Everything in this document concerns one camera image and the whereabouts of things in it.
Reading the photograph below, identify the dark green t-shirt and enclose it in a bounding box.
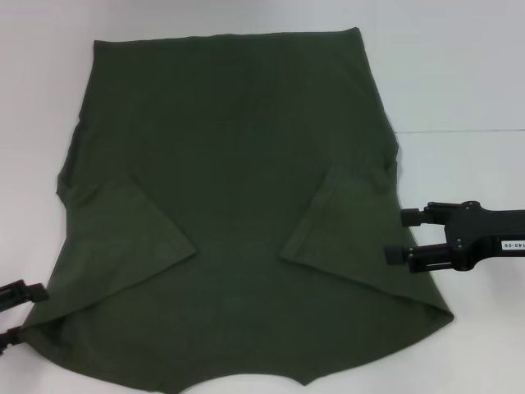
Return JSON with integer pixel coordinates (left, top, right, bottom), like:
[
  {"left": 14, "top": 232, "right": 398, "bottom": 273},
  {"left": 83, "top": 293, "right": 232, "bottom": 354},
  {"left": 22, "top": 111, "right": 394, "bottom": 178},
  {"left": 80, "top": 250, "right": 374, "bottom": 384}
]
[{"left": 22, "top": 26, "right": 456, "bottom": 389}]

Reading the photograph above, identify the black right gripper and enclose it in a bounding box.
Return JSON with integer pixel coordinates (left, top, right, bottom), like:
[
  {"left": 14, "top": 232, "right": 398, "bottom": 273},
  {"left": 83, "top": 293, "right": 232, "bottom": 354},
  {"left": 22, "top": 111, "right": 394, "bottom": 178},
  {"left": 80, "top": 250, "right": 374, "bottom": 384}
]
[{"left": 383, "top": 199, "right": 525, "bottom": 273}]

